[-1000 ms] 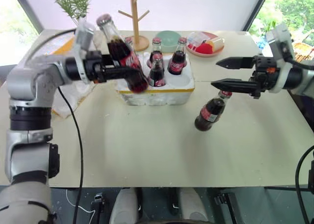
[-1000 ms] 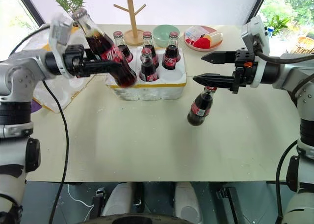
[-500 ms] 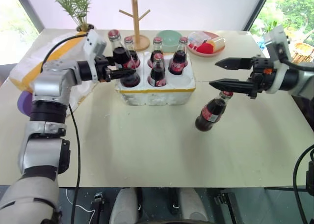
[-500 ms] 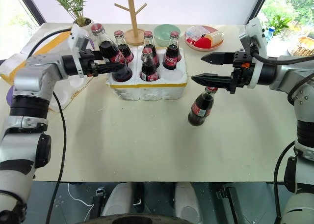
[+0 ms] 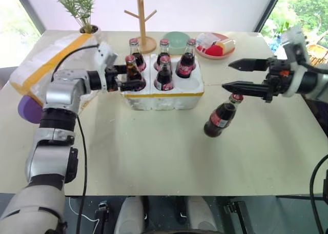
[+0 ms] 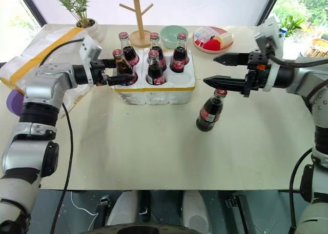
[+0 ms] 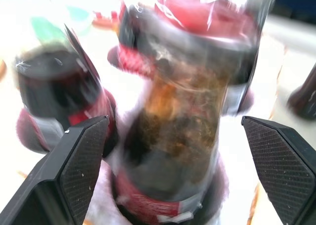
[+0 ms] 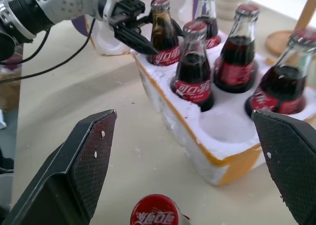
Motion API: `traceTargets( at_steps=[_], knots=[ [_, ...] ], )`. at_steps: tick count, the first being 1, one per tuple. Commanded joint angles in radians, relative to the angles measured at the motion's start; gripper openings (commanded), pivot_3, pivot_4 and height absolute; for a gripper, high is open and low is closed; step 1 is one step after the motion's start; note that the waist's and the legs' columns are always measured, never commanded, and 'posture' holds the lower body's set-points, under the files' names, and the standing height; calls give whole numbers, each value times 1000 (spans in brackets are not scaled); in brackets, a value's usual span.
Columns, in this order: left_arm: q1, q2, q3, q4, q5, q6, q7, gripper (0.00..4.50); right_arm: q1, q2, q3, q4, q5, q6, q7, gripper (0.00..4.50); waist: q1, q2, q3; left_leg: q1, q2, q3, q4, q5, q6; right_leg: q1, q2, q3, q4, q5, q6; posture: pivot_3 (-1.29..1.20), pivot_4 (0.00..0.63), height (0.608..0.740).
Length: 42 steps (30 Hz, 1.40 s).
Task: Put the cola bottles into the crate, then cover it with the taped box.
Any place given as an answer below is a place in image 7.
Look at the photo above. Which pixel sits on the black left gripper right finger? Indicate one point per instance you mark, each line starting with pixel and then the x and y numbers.
pixel 284 165

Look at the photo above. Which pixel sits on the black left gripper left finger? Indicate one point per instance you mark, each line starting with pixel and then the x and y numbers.
pixel 61 170

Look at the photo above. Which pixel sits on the cola bottle with red label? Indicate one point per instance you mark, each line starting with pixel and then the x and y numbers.
pixel 172 111
pixel 304 99
pixel 56 91

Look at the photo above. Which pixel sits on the green and white packet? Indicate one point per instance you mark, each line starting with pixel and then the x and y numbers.
pixel 61 22

